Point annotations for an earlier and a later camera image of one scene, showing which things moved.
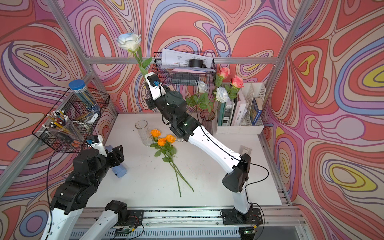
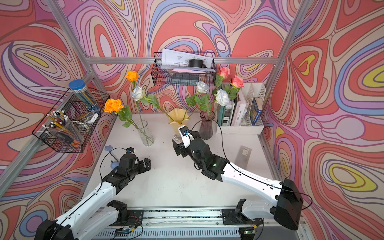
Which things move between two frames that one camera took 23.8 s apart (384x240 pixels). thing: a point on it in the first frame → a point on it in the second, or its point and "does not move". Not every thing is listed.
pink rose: x=234 y=87 does not move
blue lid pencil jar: x=82 y=92 does not move
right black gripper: x=150 y=102 → x=180 y=149
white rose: x=130 y=41 → x=138 y=94
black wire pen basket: x=67 y=127 does not move
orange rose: x=170 y=152 → x=116 y=106
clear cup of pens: x=58 y=122 does not move
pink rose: x=223 y=72 does not move
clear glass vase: x=144 y=132 does not move
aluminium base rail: x=196 y=223 does not move
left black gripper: x=115 y=156 → x=147 y=164
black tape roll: x=196 y=63 does not move
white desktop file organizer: x=244 y=114 does not move
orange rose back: x=155 y=133 → x=133 y=76
